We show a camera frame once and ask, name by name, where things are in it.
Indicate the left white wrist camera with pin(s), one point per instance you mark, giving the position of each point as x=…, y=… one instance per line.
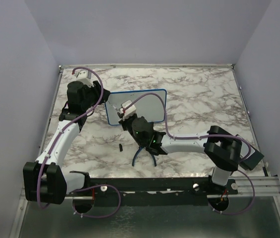
x=84, y=76

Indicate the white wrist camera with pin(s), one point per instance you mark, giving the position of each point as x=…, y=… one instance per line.
x=127, y=110
x=84, y=76

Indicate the blue framed whiteboard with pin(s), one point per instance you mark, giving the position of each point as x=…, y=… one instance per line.
x=149, y=107

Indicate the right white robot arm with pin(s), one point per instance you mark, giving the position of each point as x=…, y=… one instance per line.
x=226, y=151

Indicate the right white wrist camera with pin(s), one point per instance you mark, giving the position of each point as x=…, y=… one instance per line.
x=127, y=110

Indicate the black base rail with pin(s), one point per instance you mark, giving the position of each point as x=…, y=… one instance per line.
x=153, y=191

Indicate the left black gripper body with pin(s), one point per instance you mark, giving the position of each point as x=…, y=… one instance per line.
x=93, y=95

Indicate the blue handled pliers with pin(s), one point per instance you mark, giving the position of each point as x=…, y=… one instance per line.
x=138, y=154

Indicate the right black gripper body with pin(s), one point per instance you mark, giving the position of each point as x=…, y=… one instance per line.
x=127, y=124

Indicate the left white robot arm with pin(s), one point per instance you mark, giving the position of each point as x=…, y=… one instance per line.
x=44, y=181

